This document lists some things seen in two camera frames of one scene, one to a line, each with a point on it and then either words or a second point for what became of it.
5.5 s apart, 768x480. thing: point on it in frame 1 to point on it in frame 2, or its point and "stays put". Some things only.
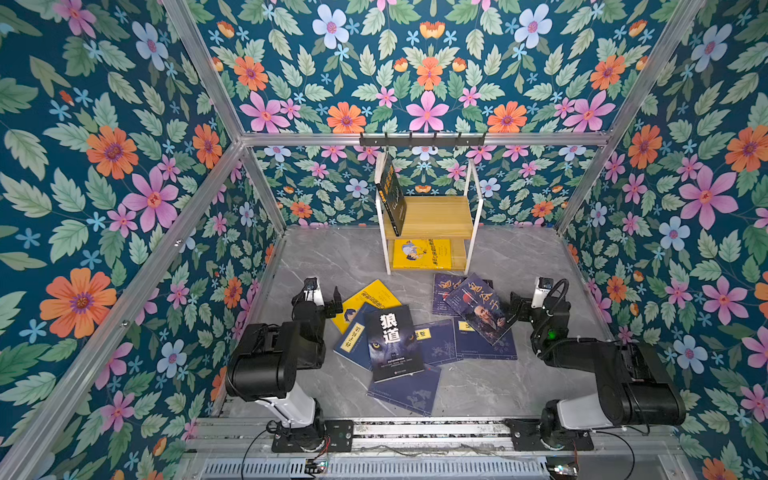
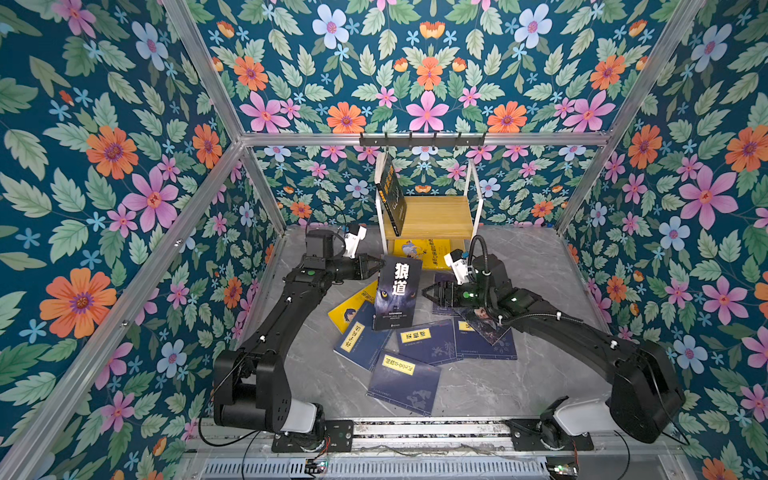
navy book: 354,342 stays put
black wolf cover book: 393,342 to 397,291
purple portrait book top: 482,308 stays put
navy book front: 414,391 stays put
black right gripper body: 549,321 to 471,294
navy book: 470,344 stays put
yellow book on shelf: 422,254 stays put
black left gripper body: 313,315 to 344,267
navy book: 438,340 stays put
